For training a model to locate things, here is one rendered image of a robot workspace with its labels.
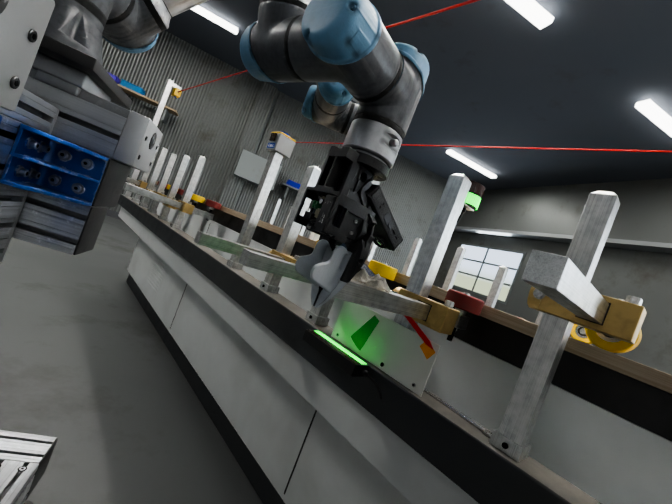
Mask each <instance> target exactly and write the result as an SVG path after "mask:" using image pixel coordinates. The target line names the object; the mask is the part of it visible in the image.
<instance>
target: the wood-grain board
mask: <svg viewBox="0 0 672 504"><path fill-rule="evenodd" d="M220 211H223V212H225V213H228V214H230V215H233V216H235V217H238V218H240V219H242V220H245V219H246V216H247V215H245V214H243V213H240V212H237V211H235V210H232V209H229V208H227V207H224V206H222V205H221V207H220ZM257 226H260V227H262V228H265V229H267V230H270V231H272V232H274V233H277V234H279V235H282V233H283V230H284V229H283V228H280V227H277V226H275V225H272V224H269V223H267V222H264V221H261V220H259V221H258V224H257ZM296 241H297V242H299V243H302V244H304V245H306V246H309V247H311V248H314V247H315V244H316V241H314V240H312V239H309V238H306V237H304V236H301V235H298V236H297V239H296ZM409 279H410V276H407V275H405V274H402V273H399V272H397V273H396V276H395V279H394V281H395V282H397V283H400V284H402V285H405V286H407V284H408V282H409ZM447 292H448V291H447V290H444V289H442V288H439V287H436V286H434V285H432V288H431V290H430V293H429V296H432V297H434V298H437V299H439V300H442V301H444V300H445V297H446V295H447ZM479 316H481V317H484V318H486V319H488V320H491V321H493V322H496V323H498V324H501V325H503V326H506V327H508V328H511V329H513V330H516V331H518V332H520V333H523V334H525V335H528V336H530V337H533V338H534V337H535V334H536V331H537V329H538V326H539V325H537V324H535V323H532V322H529V321H527V320H524V319H521V318H519V317H516V316H513V315H511V314H508V313H505V312H503V311H500V310H497V309H495V308H492V307H489V306H487V305H483V308H482V310H481V313H480V315H479ZM564 350H565V351H567V352H570V353H572V354H575V355H577V356H579V357H582V358H584V359H587V360H589V361H592V362H594V363H597V364H599V365H602V366H604V367H607V368H609V369H611V370H614V371H616V372H619V373H621V374H624V375H626V376H629V377H631V378H634V379H636V380H638V381H641V382H643V383H646V384H648V385H651V386H653V387H656V388H658V389H661V390H663V391H666V392H668V393H670V394H672V375H670V374H667V373H665V372H662V371H659V370H657V369H654V368H651V367H649V366H646V365H643V364H641V363H638V362H635V361H633V360H630V359H627V358H625V357H622V356H619V355H617V354H614V353H611V352H609V351H606V350H604V349H601V348H598V347H596V346H593V345H590V344H588V343H585V342H582V341H580V340H577V339H574V338H572V337H569V338H568V341H567V343H566V346H565V348H564Z"/></svg>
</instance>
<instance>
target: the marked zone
mask: <svg viewBox="0 0 672 504"><path fill-rule="evenodd" d="M378 323H379V320H378V319H377V317H376V316H375V315H374V316H373V317H372V318H371V319H370V320H369V321H367V322H366V323H365V324H364V325H363V326H362V327H361V328H359V329H358V330H357V331H356V332H355V333H354V334H353V335H351V338H352V340H353V342H354V343H355V345H356V346H357V348H358V349H359V350H361V349H362V347H363V345H364V344H365V342H366V341H367V339H368V338H369V336H370V335H371V333H372V332H373V330H374V329H375V327H376V326H377V324H378Z"/></svg>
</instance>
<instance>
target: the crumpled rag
mask: <svg viewBox="0 0 672 504"><path fill-rule="evenodd" d="M352 280H355V281H359V282H362V283H365V284H366V285H367V286H370V287H374V288H377V289H378V288H379V289H380V290H384V289H385V291H386V292H387V293H389V294H390V292H391V291H390V288H389V286H388V284H387V282H386V279H385V278H383V277H381V276H380V275H379V274H376V275H374V276H369V275H368V273H367V272H366V271H365V269H362V270H360V271H359V272H358V273H356V275H355V276H354V277H353V278H352Z"/></svg>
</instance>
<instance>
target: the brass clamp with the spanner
mask: <svg viewBox="0 0 672 504"><path fill-rule="evenodd" d="M393 291H395V292H397V293H398V294H399V295H402V296H406V297H409V298H412V299H415V300H418V301H421V302H423V303H425V304H428V305H430V306H431V307H430V310H429V313H428V315H427V318H426V320H422V319H417V318H413V317H412V318H413V319H414V321H416V322H418V323H420V324H422V325H424V326H426V327H428V328H430V329H432V330H434V331H436V332H438V333H443V334H447V335H451V334H452V332H453V329H454V327H455V324H456V321H457V319H458V316H459V314H460V311H458V310H456V309H452V308H449V307H447V306H444V305H443V304H441V303H439V302H436V301H434V300H432V299H429V298H427V297H424V296H421V295H418V294H416V293H413V292H411V291H408V290H406V289H404V288H402V287H396V288H395V289H394V290H393Z"/></svg>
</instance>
